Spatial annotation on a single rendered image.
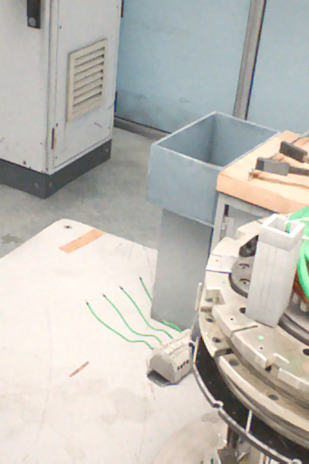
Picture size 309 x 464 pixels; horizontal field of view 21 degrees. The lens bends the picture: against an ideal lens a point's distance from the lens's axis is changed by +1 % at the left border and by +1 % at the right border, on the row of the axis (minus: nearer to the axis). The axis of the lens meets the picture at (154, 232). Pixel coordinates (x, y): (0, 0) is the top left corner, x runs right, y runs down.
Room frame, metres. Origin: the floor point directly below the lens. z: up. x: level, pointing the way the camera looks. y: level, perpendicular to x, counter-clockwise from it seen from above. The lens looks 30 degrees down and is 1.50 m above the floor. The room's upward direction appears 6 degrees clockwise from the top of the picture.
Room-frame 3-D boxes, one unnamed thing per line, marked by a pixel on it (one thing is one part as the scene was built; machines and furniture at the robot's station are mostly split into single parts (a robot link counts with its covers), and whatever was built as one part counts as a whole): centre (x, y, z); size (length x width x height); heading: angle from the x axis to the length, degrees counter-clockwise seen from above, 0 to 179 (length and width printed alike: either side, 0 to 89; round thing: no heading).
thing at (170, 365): (0.91, -0.05, 0.80); 0.10 x 0.05 x 0.04; 138
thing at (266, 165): (0.92, -0.13, 1.09); 0.04 x 0.01 x 0.02; 74
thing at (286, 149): (0.97, -0.16, 1.09); 0.04 x 0.01 x 0.02; 44
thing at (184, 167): (1.04, -0.07, 0.92); 0.17 x 0.11 x 0.28; 149
